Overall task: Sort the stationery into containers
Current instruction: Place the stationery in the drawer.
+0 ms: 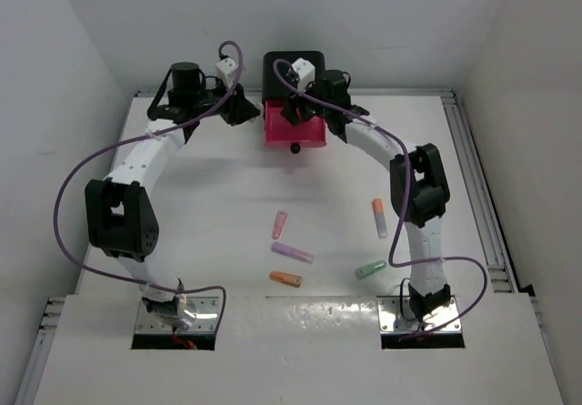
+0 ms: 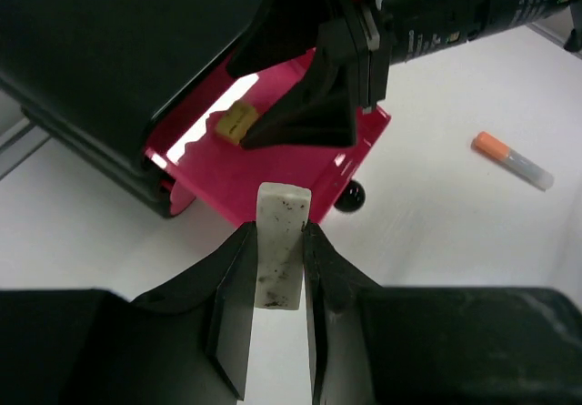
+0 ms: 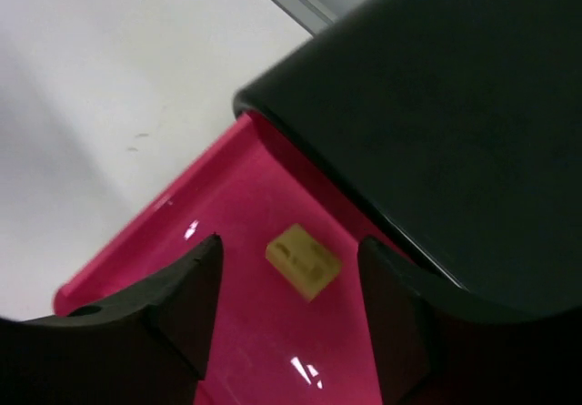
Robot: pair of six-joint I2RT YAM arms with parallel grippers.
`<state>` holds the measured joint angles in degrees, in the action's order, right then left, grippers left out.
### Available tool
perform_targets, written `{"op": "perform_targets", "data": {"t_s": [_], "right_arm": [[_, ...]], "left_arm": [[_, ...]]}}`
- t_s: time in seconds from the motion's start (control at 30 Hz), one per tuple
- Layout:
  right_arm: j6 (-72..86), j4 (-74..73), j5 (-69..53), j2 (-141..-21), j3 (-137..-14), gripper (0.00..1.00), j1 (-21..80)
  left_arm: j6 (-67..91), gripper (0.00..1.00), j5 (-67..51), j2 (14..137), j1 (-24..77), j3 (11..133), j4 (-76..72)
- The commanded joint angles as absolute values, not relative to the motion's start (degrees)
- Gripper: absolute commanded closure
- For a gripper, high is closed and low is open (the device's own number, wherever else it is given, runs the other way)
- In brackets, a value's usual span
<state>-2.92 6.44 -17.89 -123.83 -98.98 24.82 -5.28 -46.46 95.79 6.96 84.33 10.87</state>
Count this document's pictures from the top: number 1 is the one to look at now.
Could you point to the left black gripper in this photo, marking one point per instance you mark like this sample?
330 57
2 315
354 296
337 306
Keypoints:
238 109

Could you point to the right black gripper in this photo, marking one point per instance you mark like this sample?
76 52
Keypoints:
291 109

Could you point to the pink top drawer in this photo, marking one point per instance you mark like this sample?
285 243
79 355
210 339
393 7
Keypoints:
280 134

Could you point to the purple pink highlighter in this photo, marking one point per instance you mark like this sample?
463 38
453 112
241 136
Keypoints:
291 252

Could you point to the orange cap white highlighter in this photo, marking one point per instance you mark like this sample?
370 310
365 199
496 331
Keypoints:
379 217

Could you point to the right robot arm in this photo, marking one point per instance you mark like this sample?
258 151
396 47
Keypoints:
418 186

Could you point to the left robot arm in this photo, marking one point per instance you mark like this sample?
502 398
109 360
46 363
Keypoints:
121 219

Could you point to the pink highlighter pen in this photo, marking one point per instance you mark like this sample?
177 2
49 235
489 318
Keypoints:
279 224

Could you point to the orange highlighter pen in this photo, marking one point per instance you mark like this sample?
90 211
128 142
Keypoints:
287 279

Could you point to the green highlighter pen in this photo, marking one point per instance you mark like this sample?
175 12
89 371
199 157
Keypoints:
370 269

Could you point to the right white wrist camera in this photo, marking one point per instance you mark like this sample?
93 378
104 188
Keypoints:
303 72

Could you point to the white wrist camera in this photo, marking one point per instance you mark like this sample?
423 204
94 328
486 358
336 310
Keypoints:
226 70
303 72

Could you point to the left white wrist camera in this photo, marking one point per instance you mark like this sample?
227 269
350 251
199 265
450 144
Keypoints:
226 70

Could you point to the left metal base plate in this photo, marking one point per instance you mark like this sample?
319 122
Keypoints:
200 311

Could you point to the metal base plate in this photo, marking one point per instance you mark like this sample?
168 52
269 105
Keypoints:
200 311
397 318

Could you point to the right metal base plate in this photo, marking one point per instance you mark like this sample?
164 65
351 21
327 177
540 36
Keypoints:
397 318

